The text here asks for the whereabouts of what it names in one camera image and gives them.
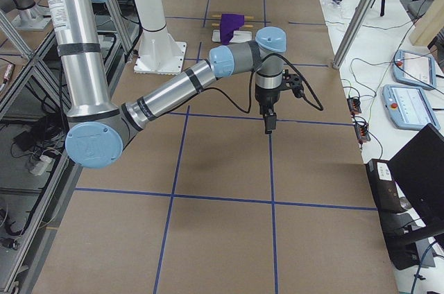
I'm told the orange connector block near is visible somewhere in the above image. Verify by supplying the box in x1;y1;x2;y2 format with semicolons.
353;117;371;146

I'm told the orange connector block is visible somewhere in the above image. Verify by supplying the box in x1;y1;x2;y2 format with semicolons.
353;117;371;146
347;96;361;116

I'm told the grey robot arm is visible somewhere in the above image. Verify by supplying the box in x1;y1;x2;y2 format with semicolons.
47;0;287;168

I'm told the blue teach pendant far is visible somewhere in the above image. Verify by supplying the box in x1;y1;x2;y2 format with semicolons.
392;49;436;89

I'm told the blue teach pendant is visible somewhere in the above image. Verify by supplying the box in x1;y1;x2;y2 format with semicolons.
392;49;436;89
382;85;441;131

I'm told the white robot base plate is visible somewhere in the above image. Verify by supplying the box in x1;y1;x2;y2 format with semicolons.
134;40;187;75

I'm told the black mini computer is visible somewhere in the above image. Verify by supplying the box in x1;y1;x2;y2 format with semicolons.
366;159;406;214

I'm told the blue teach pendant near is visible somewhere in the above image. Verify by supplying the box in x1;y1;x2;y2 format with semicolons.
382;85;441;131

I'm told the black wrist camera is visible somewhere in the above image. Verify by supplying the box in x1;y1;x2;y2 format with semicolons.
280;69;305;98

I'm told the purple towel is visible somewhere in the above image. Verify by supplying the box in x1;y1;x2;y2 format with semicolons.
219;13;245;45

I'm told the grey aluminium frame post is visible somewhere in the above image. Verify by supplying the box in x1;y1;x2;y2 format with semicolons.
332;0;374;69

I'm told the black monitor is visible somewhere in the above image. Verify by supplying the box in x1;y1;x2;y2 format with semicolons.
379;123;443;270

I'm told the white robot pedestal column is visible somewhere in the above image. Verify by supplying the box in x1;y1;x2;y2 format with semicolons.
123;0;178;73

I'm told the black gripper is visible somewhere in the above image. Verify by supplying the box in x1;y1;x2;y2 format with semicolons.
255;85;280;134

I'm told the orange connector block far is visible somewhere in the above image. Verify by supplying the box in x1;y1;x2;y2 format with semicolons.
347;96;361;116

